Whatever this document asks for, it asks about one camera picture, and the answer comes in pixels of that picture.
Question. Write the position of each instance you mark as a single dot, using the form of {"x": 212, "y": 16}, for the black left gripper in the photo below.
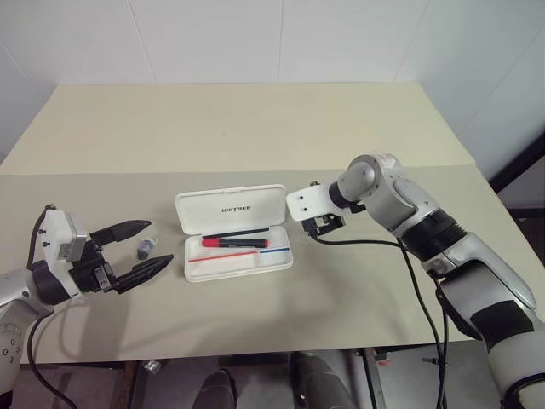
{"x": 87, "y": 272}

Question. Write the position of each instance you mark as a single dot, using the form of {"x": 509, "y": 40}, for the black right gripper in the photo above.
{"x": 321, "y": 223}

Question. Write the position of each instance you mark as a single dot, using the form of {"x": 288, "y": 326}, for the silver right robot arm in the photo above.
{"x": 468, "y": 264}

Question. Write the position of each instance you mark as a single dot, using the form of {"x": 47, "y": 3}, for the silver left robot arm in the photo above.
{"x": 13, "y": 294}

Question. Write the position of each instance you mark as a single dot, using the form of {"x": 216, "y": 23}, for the red marker with black barrel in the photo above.
{"x": 213, "y": 243}

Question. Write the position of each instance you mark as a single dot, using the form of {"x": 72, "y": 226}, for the thin red and blue pencil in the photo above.
{"x": 221, "y": 255}

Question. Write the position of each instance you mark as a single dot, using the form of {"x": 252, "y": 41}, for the white open pencil case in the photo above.
{"x": 230, "y": 209}

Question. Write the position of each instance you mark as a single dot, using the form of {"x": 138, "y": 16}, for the small grey blue cap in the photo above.
{"x": 145, "y": 249}

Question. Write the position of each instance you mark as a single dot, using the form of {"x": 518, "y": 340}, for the thin black pen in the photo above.
{"x": 238, "y": 232}

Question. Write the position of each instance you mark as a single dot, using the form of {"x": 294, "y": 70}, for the small crumpled grey object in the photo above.
{"x": 152, "y": 366}

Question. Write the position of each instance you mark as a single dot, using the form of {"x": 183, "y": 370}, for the dark grey rounded shape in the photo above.
{"x": 319, "y": 379}

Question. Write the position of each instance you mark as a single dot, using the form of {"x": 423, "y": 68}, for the metal table leg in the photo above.
{"x": 374, "y": 379}

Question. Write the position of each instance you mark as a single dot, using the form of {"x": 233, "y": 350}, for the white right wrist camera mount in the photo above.
{"x": 306, "y": 202}

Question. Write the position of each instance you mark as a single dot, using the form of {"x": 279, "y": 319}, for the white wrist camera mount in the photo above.
{"x": 55, "y": 238}
{"x": 306, "y": 202}

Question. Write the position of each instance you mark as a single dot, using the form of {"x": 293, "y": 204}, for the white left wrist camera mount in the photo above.
{"x": 55, "y": 238}

